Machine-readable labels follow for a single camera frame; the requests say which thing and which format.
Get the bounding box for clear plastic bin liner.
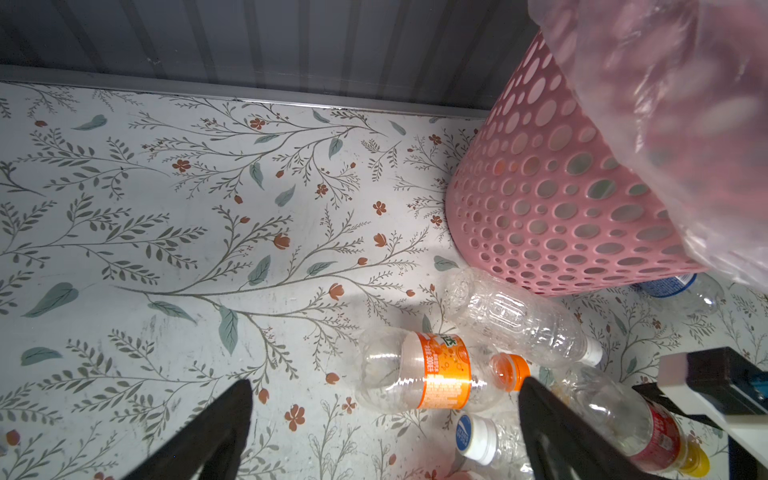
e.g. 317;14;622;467
528;1;767;291

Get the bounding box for pink perforated plastic bin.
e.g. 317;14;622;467
445;36;701;296

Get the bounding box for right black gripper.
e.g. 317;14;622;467
633;383;767;480

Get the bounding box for clear ribbed bottle white cap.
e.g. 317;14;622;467
444;268;603;369

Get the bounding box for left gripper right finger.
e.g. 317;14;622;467
518;377;654;480

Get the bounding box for clear crushed bottle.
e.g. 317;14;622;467
455;412;534;479

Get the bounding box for red label clear bottle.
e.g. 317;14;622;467
550;363;710;478

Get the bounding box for blue label clear bottle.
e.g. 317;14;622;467
633;272;725;316

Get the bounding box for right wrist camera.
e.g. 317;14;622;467
656;347;767;418

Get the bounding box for orange label clear bottle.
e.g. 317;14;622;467
355;327;531;414

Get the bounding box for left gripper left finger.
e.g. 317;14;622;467
127;380;253;480

